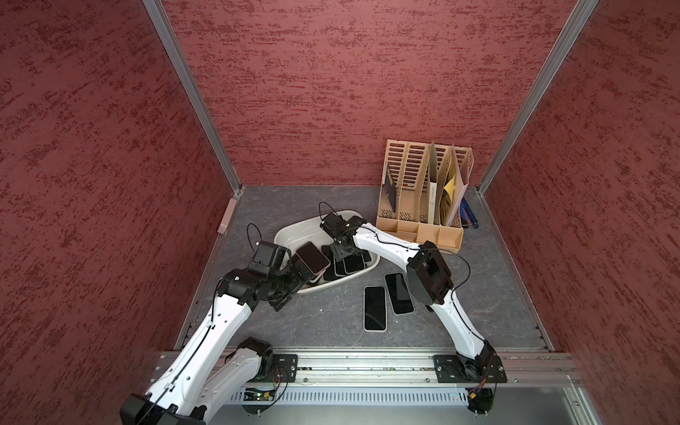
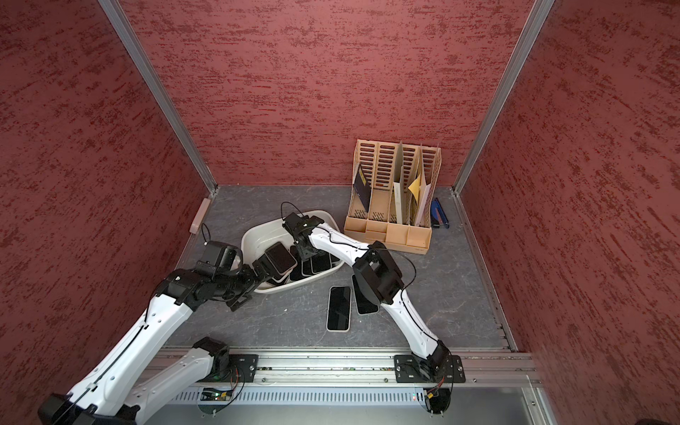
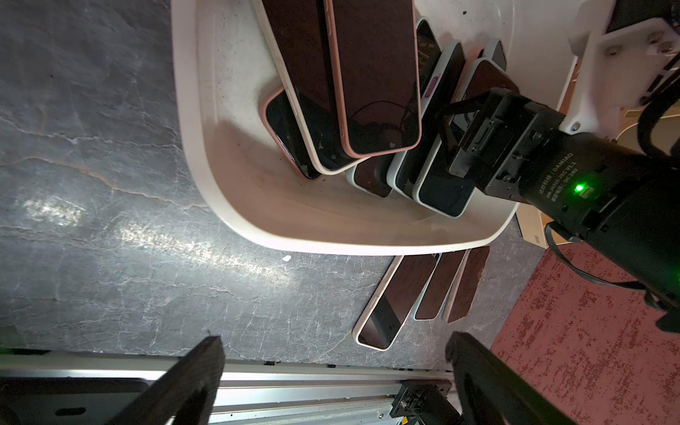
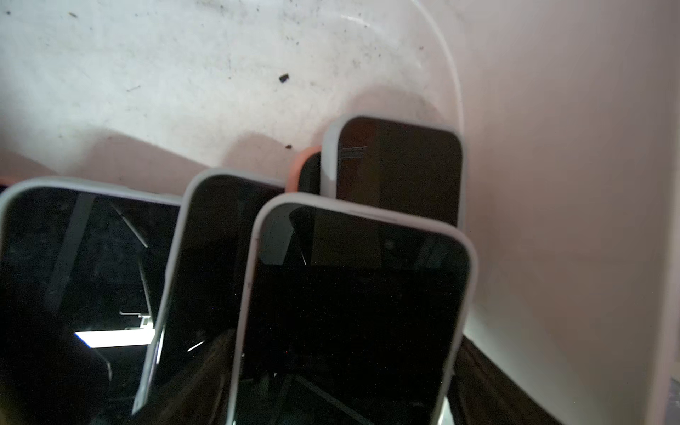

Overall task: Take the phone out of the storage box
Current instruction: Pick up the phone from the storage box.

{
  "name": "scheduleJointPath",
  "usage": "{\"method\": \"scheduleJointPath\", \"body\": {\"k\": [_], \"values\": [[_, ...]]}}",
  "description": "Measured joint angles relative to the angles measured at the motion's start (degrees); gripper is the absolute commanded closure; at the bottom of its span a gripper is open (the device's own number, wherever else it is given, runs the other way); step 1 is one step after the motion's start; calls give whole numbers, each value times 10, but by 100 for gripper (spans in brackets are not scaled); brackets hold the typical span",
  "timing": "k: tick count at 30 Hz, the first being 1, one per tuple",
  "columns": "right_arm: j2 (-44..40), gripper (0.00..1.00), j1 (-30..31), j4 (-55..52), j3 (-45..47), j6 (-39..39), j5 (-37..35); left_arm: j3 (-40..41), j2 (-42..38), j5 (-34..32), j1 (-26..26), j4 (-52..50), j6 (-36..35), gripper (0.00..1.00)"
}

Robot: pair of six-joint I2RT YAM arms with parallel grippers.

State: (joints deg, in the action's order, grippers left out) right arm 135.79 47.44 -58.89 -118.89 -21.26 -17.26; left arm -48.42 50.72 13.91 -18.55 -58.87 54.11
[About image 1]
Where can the pink block at wall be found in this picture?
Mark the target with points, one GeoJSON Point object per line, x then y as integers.
{"type": "Point", "coordinates": [227, 216]}

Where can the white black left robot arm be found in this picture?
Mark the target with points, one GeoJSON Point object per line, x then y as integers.
{"type": "Point", "coordinates": [196, 386]}

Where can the right aluminium corner post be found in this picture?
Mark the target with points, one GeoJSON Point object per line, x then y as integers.
{"type": "Point", "coordinates": [571, 30]}

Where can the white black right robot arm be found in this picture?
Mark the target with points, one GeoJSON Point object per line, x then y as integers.
{"type": "Point", "coordinates": [429, 280]}

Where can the pink case phone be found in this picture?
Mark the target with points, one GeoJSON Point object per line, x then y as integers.
{"type": "Point", "coordinates": [313, 258]}

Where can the black phone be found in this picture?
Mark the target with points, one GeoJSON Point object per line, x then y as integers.
{"type": "Point", "coordinates": [399, 294]}

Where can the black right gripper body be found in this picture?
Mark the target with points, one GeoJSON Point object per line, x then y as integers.
{"type": "Point", "coordinates": [338, 249]}

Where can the yellow paper envelope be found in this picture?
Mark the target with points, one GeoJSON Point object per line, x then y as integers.
{"type": "Point", "coordinates": [449, 190]}

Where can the beige file folder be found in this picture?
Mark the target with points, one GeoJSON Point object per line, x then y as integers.
{"type": "Point", "coordinates": [432, 205]}

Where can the white plastic storage box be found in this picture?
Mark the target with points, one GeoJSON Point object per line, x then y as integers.
{"type": "Point", "coordinates": [298, 234]}

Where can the aluminium corner post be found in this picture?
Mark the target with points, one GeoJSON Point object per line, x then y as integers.
{"type": "Point", "coordinates": [571, 30]}
{"type": "Point", "coordinates": [166, 34]}

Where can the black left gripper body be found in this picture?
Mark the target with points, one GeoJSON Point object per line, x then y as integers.
{"type": "Point", "coordinates": [286, 283]}

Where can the left aluminium corner post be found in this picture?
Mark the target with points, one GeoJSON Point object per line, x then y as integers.
{"type": "Point", "coordinates": [166, 34]}

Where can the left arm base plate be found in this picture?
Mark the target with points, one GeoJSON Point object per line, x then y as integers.
{"type": "Point", "coordinates": [281, 368]}

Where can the dark blue booklet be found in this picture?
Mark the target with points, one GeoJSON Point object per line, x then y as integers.
{"type": "Point", "coordinates": [390, 189]}

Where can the aluminium front rail frame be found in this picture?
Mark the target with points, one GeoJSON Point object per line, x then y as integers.
{"type": "Point", "coordinates": [404, 379]}

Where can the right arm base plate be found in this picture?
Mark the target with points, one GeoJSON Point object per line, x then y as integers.
{"type": "Point", "coordinates": [455, 369]}

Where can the beige plastic desk organizer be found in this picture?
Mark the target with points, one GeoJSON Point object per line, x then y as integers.
{"type": "Point", "coordinates": [409, 167]}

